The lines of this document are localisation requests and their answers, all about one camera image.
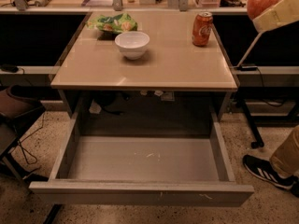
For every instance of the beige top cabinet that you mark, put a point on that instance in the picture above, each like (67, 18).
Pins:
(171, 63)

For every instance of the orange soda can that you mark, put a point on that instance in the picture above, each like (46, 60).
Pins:
(201, 28)

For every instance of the dark office chair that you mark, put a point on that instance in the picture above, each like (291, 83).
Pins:
(19, 110)

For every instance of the white pole stick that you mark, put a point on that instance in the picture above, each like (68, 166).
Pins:
(251, 46)

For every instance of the white ceramic bowl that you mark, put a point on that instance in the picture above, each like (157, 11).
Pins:
(132, 45)

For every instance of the black white sneaker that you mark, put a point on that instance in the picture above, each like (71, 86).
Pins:
(264, 171)

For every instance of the black table leg with caster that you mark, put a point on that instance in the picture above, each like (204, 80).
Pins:
(258, 141)

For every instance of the green chip bag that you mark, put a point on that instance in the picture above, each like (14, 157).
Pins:
(113, 24)

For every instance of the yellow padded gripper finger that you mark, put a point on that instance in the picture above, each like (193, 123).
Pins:
(283, 13)

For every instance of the black power adapter left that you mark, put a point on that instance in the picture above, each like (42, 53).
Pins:
(9, 68)

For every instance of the black device on shelf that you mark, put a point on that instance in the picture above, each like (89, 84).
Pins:
(248, 67)

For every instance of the open grey metal drawer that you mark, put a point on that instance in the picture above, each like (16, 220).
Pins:
(177, 158)

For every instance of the tan trouser leg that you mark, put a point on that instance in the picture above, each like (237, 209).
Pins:
(285, 160)

